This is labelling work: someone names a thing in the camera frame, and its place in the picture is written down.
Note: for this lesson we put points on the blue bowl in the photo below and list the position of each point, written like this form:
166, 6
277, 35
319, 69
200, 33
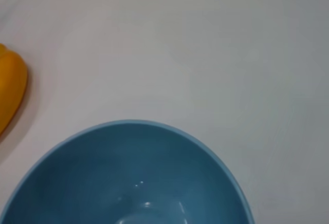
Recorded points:
123, 177

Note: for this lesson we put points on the yellow banana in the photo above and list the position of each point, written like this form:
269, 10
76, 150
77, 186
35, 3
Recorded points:
11, 88

